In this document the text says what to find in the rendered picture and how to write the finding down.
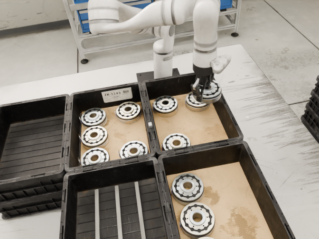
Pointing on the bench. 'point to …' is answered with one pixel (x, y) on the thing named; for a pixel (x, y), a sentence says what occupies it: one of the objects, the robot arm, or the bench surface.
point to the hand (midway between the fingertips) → (202, 94)
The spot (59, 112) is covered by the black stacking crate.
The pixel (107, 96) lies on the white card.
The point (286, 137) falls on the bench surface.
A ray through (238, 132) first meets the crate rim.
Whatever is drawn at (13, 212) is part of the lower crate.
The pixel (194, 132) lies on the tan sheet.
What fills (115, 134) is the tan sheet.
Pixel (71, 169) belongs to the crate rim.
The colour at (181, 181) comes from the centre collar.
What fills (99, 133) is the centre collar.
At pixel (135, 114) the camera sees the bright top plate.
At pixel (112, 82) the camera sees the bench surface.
